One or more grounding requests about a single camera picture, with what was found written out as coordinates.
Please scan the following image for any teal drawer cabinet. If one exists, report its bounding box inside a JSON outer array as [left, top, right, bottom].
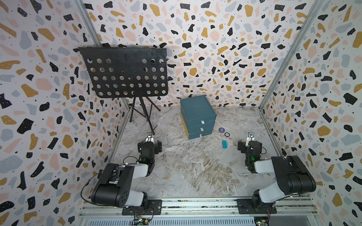
[[180, 95, 216, 140]]

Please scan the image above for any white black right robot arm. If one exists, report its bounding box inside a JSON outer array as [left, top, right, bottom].
[[238, 140, 316, 208]]

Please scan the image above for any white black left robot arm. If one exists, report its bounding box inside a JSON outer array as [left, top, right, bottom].
[[90, 140, 162, 212]]

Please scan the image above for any small teal block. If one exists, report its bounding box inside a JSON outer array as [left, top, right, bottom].
[[222, 140, 228, 149]]

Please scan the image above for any green circuit board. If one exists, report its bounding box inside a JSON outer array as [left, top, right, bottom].
[[131, 215, 152, 226]]

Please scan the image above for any black perforated music stand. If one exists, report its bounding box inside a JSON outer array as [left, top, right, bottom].
[[79, 47, 168, 120]]

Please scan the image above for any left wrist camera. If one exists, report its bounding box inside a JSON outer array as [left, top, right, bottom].
[[144, 134, 154, 143]]

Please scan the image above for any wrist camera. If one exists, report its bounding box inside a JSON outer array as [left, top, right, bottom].
[[246, 132, 255, 147], [144, 134, 154, 143]]

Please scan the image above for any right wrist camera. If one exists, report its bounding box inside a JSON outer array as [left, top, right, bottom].
[[246, 132, 255, 147]]

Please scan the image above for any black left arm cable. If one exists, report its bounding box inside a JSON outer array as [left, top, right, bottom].
[[80, 172, 102, 205]]

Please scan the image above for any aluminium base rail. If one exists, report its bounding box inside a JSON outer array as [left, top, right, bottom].
[[79, 196, 322, 226]]

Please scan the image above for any aluminium corner post left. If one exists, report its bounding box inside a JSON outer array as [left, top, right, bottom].
[[73, 0, 103, 48]]

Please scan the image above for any aluminium corner post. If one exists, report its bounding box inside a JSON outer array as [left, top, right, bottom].
[[73, 0, 103, 48], [258, 0, 326, 111]]

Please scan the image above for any aluminium corner post right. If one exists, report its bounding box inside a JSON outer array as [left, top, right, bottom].
[[258, 0, 326, 111]]

